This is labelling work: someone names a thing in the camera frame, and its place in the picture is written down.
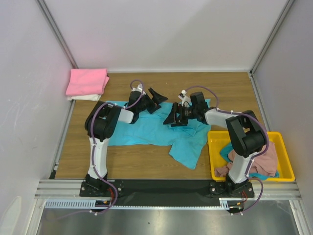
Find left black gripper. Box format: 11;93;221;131
136;88;167;114

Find turquoise t shirt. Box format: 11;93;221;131
219;143;280;181
109;102;211;170

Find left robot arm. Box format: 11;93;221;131
85;85;168;196

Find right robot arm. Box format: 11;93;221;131
163;91;269;197

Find yellow plastic bin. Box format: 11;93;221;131
208;131;295;182

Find folded white t shirt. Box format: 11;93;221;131
67;94;102;101

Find folded pink t shirt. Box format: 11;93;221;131
66;69;110;96

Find dusty pink t shirt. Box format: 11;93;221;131
214;141;278;178

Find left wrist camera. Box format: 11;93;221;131
132;83;145;95

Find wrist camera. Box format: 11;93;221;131
132;83;145;95
178;90;191;107

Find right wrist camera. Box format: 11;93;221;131
178;90;191;107

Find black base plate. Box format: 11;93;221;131
79;180;254;201

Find white cable duct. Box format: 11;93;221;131
45;198;242;210

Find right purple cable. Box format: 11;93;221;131
180;86;270;216

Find aluminium front rail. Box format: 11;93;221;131
35;179;301;200

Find left aluminium frame post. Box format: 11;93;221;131
35;0;78;69

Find aluminium frame post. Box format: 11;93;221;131
35;0;78;69
250;0;296;76

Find right aluminium frame post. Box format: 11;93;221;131
250;0;296;76

